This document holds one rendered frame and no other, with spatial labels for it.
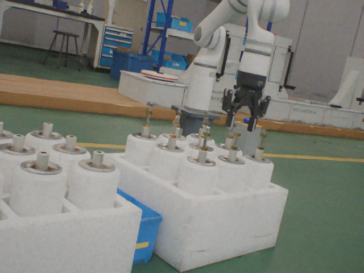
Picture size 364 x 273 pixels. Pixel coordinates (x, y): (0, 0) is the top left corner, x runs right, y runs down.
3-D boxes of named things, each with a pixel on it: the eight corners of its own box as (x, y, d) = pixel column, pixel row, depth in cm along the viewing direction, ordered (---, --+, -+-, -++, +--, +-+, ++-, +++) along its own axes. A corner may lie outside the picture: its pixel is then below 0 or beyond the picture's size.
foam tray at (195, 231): (94, 210, 132) (103, 152, 129) (187, 199, 159) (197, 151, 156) (180, 273, 105) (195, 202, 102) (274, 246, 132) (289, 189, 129)
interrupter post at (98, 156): (88, 165, 90) (91, 150, 89) (98, 165, 91) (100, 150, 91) (94, 169, 88) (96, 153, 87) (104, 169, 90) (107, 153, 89)
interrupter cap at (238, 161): (249, 164, 120) (250, 162, 120) (234, 166, 114) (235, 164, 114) (227, 156, 124) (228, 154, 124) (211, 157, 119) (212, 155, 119)
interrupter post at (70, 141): (62, 149, 98) (63, 135, 98) (71, 149, 100) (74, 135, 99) (66, 152, 96) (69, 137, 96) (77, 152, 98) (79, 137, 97)
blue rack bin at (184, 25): (153, 26, 650) (156, 12, 646) (175, 31, 671) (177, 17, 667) (170, 28, 610) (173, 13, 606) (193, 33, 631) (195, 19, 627)
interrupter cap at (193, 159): (218, 163, 114) (218, 161, 114) (212, 169, 107) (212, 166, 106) (190, 156, 116) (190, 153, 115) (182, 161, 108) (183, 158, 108)
